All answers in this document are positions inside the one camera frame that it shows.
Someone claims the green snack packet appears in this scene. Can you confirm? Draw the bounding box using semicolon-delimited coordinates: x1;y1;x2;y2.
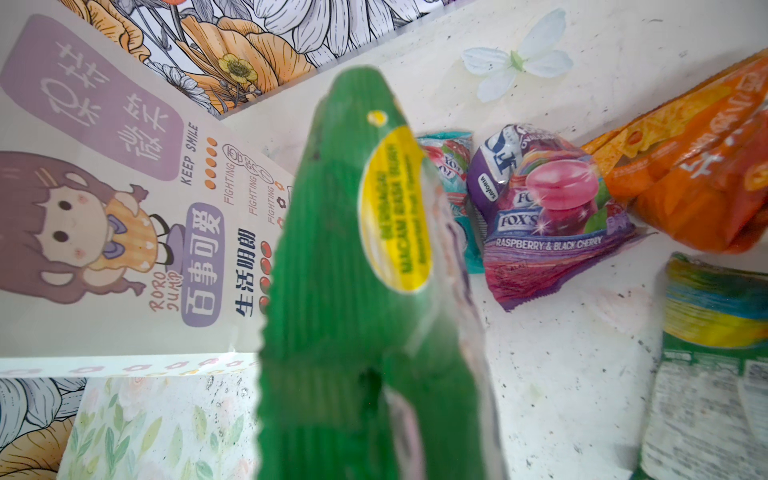
257;66;508;479
632;253;767;480

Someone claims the white paper bag with cartoon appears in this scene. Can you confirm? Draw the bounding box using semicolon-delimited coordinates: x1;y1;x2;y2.
0;0;295;379

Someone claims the orange snack packet back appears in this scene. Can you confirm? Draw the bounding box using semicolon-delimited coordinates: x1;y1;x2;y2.
583;50;767;254

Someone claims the teal Fox's candy packet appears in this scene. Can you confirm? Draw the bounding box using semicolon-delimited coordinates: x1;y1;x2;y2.
417;131;484;274

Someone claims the purple candy packet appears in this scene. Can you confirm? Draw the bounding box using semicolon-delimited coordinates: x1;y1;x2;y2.
466;124;643;311

